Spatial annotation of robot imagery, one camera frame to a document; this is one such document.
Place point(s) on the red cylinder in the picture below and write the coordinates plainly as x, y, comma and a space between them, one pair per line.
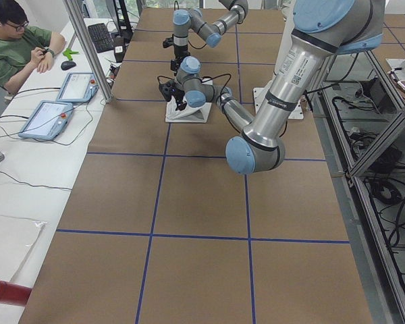
14, 294

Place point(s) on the green plastic object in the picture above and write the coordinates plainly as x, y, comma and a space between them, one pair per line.
69, 53

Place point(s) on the grey t-shirt with cartoon print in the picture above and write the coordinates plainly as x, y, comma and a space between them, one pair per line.
197, 110

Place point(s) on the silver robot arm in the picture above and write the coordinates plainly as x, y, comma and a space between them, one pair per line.
321, 29
192, 19

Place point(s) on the clear plastic bag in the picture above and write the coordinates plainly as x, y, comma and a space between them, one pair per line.
18, 236

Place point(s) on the blue teach pendant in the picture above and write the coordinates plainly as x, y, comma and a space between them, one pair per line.
78, 87
48, 120

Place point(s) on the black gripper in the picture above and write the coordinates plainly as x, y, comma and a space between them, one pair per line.
179, 52
180, 98

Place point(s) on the aluminium frame rail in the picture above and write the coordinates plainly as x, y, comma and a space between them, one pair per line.
365, 115

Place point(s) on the aluminium frame post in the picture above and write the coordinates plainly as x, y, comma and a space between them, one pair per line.
81, 31

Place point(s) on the person in green shirt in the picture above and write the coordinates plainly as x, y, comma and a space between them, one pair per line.
24, 48

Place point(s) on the black computer mouse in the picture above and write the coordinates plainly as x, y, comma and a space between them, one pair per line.
66, 65

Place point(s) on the blue teach pendant near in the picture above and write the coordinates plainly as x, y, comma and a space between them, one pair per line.
48, 120

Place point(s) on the black keyboard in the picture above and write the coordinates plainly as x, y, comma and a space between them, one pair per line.
100, 37

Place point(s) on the blue teach pendant far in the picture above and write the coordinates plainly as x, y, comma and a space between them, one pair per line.
78, 87

